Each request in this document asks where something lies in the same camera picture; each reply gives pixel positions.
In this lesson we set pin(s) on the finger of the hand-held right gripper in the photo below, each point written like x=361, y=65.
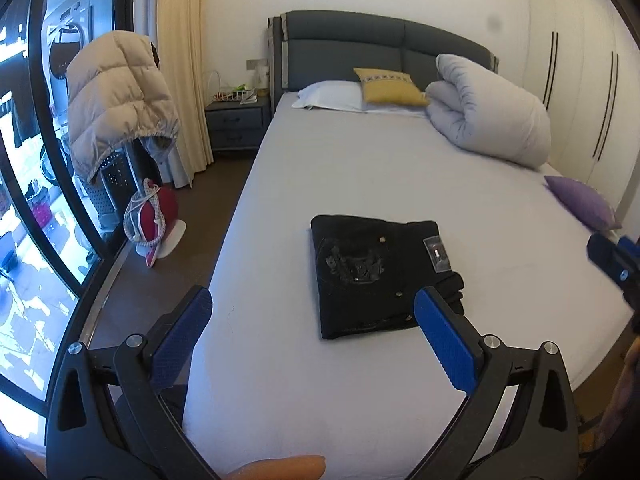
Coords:
x=607, y=257

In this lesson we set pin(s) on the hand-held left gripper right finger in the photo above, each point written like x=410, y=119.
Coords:
x=445, y=340

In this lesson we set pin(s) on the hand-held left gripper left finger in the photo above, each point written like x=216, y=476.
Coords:
x=185, y=330

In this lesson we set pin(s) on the black pants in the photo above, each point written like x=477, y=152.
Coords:
x=365, y=270

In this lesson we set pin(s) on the person's right forearm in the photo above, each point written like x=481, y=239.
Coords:
x=625, y=395

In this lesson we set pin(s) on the person's left hand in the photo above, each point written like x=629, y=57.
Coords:
x=280, y=467

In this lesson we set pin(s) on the purple pillow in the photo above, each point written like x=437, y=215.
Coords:
x=585, y=202

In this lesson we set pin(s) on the bed with white sheet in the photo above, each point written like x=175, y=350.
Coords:
x=300, y=410

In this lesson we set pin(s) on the black perforated basket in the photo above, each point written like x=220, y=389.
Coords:
x=112, y=180

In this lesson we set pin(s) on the white rolled duvet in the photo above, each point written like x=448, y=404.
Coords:
x=490, y=115

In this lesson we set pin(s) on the white wardrobe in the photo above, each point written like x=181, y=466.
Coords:
x=575, y=60

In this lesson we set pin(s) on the grey nightstand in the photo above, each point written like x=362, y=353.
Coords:
x=235, y=125

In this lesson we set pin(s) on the black framed window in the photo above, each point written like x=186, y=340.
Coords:
x=30, y=160

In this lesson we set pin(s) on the beige puffer jacket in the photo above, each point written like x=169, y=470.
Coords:
x=115, y=100

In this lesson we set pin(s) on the yellow pillow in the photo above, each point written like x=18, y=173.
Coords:
x=390, y=90

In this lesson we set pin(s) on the cream curtain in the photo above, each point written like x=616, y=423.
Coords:
x=182, y=60

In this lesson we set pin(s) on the white pillow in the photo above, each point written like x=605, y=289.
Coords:
x=330, y=95

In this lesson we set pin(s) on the grey upholstered headboard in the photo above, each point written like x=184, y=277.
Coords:
x=340, y=55

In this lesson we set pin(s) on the grey wall socket plate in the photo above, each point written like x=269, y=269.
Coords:
x=256, y=64

